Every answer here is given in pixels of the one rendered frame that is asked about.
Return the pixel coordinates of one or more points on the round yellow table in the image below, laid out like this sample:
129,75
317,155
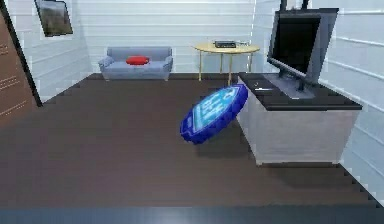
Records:
226,50

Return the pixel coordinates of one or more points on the white cabinet with black top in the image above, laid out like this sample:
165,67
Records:
296,130

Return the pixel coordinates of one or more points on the black television set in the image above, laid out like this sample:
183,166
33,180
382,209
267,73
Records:
296,46

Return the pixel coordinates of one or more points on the red cushion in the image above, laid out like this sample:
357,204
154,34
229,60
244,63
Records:
137,60

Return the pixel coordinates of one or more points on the blue round disc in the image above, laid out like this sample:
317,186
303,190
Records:
213,113

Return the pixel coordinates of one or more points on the framed landscape picture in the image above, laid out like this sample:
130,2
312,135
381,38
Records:
54,16

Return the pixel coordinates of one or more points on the grey blue sofa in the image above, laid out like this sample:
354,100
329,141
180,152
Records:
140,66

